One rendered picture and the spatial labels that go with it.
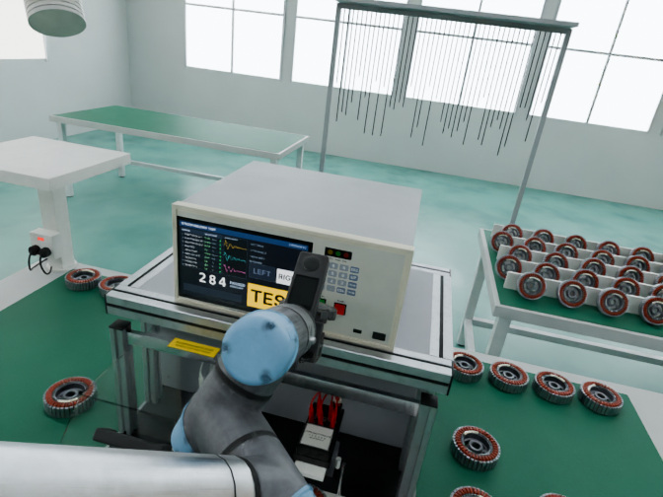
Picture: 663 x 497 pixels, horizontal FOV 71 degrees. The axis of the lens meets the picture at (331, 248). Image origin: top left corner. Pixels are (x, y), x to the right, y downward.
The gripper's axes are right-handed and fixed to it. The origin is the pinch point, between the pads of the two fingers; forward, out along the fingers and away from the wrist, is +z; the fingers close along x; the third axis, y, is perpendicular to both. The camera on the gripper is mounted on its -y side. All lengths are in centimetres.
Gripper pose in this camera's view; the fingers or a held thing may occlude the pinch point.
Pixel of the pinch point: (318, 304)
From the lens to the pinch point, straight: 83.1
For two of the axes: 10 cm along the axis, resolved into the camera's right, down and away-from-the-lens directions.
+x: 9.7, 1.9, -1.6
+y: -2.0, 9.8, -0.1
